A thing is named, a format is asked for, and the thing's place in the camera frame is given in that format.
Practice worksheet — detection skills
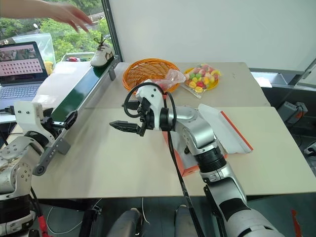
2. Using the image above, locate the thin white cable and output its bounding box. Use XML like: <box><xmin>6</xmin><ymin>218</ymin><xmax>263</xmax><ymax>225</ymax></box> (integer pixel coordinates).
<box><xmin>46</xmin><ymin>198</ymin><xmax>102</xmax><ymax>235</ymax></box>
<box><xmin>141</xmin><ymin>197</ymin><xmax>151</xmax><ymax>226</ymax></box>

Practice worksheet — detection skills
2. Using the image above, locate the clear plastic bag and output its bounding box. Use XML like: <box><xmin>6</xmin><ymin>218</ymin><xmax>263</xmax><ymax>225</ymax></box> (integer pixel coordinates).
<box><xmin>12</xmin><ymin>33</ymin><xmax>56</xmax><ymax>65</ymax></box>
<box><xmin>154</xmin><ymin>69</ymin><xmax>186</xmax><ymax>91</ymax></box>

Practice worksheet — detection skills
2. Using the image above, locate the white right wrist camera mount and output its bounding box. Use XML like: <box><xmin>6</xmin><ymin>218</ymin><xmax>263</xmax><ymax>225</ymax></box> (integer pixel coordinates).
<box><xmin>135</xmin><ymin>79</ymin><xmax>166</xmax><ymax>130</ymax></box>

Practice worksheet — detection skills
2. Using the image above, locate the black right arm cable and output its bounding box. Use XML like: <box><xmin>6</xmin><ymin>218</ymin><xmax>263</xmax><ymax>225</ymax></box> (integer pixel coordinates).
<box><xmin>124</xmin><ymin>82</ymin><xmax>205</xmax><ymax>237</ymax></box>

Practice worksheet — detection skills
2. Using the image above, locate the red strap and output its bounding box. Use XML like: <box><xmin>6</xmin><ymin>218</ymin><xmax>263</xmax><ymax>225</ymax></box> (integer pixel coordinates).
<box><xmin>37</xmin><ymin>214</ymin><xmax>49</xmax><ymax>237</ymax></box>

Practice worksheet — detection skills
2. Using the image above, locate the white crate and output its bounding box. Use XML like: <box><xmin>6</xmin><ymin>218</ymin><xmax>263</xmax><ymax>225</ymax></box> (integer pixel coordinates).
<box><xmin>60</xmin><ymin>51</ymin><xmax>96</xmax><ymax>63</ymax></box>

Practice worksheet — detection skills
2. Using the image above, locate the dark rounded shape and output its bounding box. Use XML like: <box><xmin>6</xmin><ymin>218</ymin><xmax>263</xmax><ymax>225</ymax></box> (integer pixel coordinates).
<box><xmin>174</xmin><ymin>204</ymin><xmax>196</xmax><ymax>237</ymax></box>
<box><xmin>112</xmin><ymin>208</ymin><xmax>144</xmax><ymax>237</ymax></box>

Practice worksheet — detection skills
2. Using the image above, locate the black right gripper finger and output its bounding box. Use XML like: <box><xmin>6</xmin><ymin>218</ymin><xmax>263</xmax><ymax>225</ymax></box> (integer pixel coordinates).
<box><xmin>137</xmin><ymin>97</ymin><xmax>152</xmax><ymax>121</ymax></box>
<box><xmin>109</xmin><ymin>120</ymin><xmax>146</xmax><ymax>137</ymax></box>

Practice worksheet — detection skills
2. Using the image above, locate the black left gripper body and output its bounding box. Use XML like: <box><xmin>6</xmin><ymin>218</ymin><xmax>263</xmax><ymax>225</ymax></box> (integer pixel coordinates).
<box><xmin>40</xmin><ymin>116</ymin><xmax>66</xmax><ymax>143</ymax></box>

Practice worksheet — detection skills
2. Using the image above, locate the green conveyor belt, silver frame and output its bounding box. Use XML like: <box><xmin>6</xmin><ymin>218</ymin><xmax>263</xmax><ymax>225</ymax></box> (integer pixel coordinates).
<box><xmin>32</xmin><ymin>55</ymin><xmax>119</xmax><ymax>176</ymax></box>

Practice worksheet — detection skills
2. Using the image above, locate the yellow soft toy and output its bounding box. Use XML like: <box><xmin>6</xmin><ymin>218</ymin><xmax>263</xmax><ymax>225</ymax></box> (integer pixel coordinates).
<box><xmin>43</xmin><ymin>61</ymin><xmax>55</xmax><ymax>76</ymax></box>

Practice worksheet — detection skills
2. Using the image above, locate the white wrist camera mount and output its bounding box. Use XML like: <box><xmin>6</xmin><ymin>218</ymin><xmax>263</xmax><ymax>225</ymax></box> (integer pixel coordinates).
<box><xmin>135</xmin><ymin>79</ymin><xmax>166</xmax><ymax>130</ymax></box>
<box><xmin>13</xmin><ymin>100</ymin><xmax>45</xmax><ymax>136</ymax></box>

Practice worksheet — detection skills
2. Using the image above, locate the orange shoebox with white lid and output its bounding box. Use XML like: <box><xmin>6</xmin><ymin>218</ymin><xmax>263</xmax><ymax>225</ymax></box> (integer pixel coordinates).
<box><xmin>161</xmin><ymin>103</ymin><xmax>254</xmax><ymax>177</ymax></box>

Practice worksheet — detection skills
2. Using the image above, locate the orange woven basket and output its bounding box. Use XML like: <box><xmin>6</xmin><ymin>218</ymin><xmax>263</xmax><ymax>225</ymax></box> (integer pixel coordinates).
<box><xmin>122</xmin><ymin>58</ymin><xmax>182</xmax><ymax>93</ymax></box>

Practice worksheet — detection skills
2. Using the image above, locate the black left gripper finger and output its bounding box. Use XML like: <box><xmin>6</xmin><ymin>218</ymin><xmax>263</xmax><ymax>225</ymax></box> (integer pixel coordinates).
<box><xmin>63</xmin><ymin>110</ymin><xmax>79</xmax><ymax>130</ymax></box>

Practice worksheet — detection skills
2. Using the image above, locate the grey power adapter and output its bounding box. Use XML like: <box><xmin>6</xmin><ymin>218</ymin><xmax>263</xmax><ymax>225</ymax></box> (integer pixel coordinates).
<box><xmin>281</xmin><ymin>101</ymin><xmax>308</xmax><ymax>124</ymax></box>

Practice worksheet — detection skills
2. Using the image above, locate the yellow plate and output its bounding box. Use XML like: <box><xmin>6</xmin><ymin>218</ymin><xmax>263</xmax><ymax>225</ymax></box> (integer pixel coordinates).
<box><xmin>184</xmin><ymin>67</ymin><xmax>220</xmax><ymax>91</ymax></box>

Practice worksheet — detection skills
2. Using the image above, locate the person's bare hand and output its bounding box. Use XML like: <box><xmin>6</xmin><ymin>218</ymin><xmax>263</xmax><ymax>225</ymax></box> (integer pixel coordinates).
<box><xmin>50</xmin><ymin>4</ymin><xmax>93</xmax><ymax>33</ymax></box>

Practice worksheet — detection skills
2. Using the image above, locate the clear bag of colourful candies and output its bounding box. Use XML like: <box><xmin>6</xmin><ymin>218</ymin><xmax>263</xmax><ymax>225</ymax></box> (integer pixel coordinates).
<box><xmin>181</xmin><ymin>63</ymin><xmax>222</xmax><ymax>99</ymax></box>

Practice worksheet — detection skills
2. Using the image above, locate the black window frame post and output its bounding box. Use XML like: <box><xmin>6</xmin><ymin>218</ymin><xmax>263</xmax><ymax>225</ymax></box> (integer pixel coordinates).
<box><xmin>101</xmin><ymin>0</ymin><xmax>123</xmax><ymax>64</ymax></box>

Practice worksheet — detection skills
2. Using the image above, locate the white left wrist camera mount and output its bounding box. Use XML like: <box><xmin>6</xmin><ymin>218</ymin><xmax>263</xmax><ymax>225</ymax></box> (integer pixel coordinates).
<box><xmin>13</xmin><ymin>100</ymin><xmax>45</xmax><ymax>136</ymax></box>

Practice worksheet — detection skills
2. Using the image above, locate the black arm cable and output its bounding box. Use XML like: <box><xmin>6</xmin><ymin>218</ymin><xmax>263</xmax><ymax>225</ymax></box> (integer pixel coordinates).
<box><xmin>29</xmin><ymin>186</ymin><xmax>42</xmax><ymax>219</ymax></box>
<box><xmin>124</xmin><ymin>82</ymin><xmax>205</xmax><ymax>237</ymax></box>

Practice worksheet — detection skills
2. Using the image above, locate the grey open laptop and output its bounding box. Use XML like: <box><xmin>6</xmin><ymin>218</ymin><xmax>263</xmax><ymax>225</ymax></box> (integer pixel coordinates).
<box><xmin>0</xmin><ymin>41</ymin><xmax>49</xmax><ymax>103</ymax></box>

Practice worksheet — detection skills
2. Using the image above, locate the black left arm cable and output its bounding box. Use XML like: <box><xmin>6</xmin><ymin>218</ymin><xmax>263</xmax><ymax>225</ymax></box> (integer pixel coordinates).
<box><xmin>29</xmin><ymin>186</ymin><xmax>42</xmax><ymax>219</ymax></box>

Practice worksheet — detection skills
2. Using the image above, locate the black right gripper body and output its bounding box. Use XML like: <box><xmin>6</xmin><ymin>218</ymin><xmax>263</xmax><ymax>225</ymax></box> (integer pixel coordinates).
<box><xmin>142</xmin><ymin>109</ymin><xmax>161</xmax><ymax>131</ymax></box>

